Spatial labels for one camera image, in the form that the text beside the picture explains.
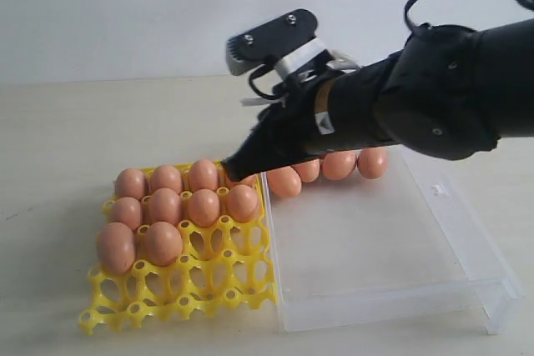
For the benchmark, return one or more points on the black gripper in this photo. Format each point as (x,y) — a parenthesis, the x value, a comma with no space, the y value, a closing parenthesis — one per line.
(337,114)

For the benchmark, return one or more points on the brown egg four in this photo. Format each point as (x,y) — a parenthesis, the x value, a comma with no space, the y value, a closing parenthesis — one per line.
(249,181)

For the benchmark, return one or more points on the brown egg fourteen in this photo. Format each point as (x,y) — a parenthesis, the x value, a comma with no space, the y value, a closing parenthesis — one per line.
(284,182)

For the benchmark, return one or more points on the brown egg fifteen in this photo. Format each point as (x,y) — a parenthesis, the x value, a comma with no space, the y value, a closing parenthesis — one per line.
(308,171)

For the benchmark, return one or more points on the brown egg three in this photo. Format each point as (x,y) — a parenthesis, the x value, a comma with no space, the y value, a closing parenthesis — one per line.
(203,174)

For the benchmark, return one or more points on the brown egg nine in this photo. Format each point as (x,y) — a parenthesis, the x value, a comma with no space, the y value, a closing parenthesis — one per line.
(339,165)

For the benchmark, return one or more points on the brown egg seven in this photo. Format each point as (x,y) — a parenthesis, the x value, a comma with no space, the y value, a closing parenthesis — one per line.
(204,207)

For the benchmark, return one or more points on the brown egg two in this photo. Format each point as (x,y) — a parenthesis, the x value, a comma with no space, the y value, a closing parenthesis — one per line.
(166,176)

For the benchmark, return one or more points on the brown egg six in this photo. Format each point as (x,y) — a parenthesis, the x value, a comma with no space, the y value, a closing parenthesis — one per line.
(165,205)

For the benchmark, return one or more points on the brown egg one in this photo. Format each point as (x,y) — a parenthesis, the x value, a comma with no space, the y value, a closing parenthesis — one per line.
(131,182)

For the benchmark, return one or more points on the brown egg five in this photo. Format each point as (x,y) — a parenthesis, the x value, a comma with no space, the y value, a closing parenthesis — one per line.
(127,211)

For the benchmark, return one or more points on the brown egg thirteen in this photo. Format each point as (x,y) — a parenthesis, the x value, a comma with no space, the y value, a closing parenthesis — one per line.
(372,162)

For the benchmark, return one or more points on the brown egg eleven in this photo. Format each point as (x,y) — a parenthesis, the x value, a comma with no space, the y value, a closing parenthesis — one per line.
(163,244)

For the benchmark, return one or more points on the brown egg ten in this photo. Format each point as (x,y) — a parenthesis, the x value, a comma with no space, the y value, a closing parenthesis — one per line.
(116,248)

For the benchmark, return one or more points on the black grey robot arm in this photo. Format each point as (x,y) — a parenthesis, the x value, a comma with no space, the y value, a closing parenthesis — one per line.
(448,93)

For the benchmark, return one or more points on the yellow plastic egg tray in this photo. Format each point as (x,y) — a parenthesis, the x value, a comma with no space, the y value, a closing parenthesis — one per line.
(226,264)

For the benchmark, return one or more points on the clear plastic container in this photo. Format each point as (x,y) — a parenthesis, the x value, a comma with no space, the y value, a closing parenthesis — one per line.
(404,245)

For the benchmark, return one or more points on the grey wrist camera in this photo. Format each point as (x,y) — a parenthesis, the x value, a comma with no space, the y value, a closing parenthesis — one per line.
(269,42)

